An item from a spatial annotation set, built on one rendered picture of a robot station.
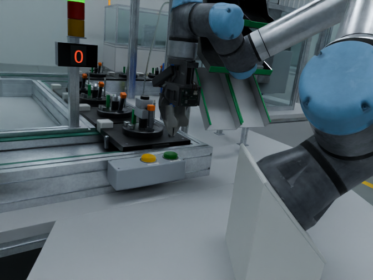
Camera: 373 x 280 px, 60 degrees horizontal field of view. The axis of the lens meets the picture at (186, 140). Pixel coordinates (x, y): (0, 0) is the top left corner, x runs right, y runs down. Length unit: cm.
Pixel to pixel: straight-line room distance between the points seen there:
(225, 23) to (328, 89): 33
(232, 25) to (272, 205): 40
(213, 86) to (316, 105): 83
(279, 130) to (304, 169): 176
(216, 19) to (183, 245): 50
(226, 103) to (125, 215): 62
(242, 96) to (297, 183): 81
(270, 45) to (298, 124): 170
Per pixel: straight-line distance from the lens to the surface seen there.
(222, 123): 119
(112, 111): 128
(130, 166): 85
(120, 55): 979
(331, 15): 84
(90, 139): 115
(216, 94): 125
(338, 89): 48
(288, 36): 83
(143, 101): 106
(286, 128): 239
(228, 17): 74
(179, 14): 83
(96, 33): 1173
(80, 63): 109
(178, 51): 82
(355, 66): 49
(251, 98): 135
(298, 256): 60
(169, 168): 90
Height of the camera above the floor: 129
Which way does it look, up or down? 17 degrees down
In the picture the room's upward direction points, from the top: 6 degrees clockwise
